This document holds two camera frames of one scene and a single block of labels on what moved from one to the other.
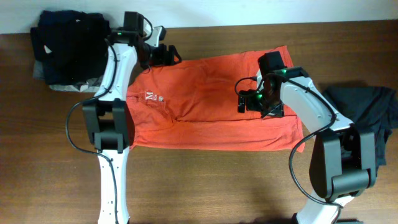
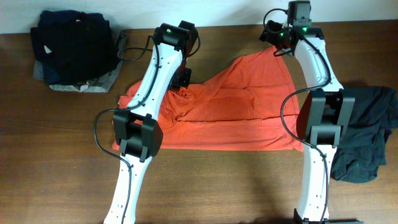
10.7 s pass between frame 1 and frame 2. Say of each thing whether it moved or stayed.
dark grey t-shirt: stayed
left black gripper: moved
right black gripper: moved
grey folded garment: stayed
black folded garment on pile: stayed
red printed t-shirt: moved
